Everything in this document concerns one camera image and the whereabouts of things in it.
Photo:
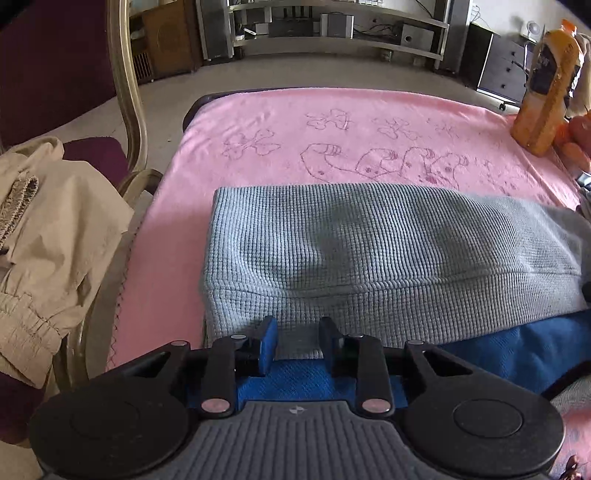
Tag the maroon chair with golden frame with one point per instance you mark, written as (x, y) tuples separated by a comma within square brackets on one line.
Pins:
[(55, 69)]

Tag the beige hanging cloth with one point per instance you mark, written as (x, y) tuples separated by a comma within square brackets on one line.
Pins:
[(584, 78)]

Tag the red apple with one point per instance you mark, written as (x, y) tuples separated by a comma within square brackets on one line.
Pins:
[(582, 127)]

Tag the white desk fan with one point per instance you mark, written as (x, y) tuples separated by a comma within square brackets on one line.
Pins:
[(533, 28)]

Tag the small silver speaker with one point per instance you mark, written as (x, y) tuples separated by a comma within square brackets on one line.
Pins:
[(337, 26)]

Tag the beige jacket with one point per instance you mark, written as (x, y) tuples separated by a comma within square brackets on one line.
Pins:
[(64, 230)]

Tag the pink printed blanket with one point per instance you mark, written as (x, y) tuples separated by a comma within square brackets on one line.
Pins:
[(277, 138)]

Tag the orange juice bottle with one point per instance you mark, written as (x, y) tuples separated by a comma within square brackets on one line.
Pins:
[(547, 92)]

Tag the silver subwoofer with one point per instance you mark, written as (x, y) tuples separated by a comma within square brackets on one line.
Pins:
[(415, 34)]

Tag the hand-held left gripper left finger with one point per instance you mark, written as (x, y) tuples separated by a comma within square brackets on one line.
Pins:
[(268, 344)]

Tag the tall silver speaker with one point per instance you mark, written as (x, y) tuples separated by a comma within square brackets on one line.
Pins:
[(216, 30), (455, 34)]

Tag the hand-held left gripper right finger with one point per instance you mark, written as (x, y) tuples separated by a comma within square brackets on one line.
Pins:
[(326, 344)]

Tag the person's pink clothing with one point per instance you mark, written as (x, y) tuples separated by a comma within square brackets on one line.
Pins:
[(577, 434)]

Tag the grey and blue sweatshirt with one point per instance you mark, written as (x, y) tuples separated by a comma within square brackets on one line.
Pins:
[(369, 249)]

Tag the wooden cabinet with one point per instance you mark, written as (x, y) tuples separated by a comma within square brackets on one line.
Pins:
[(171, 37)]

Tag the dark drawer cabinet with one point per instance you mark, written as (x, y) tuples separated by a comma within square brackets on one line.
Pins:
[(501, 64)]

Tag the black router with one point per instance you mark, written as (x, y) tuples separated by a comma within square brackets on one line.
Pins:
[(291, 25)]

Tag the silver television stand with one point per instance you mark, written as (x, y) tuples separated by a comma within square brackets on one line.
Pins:
[(369, 44)]

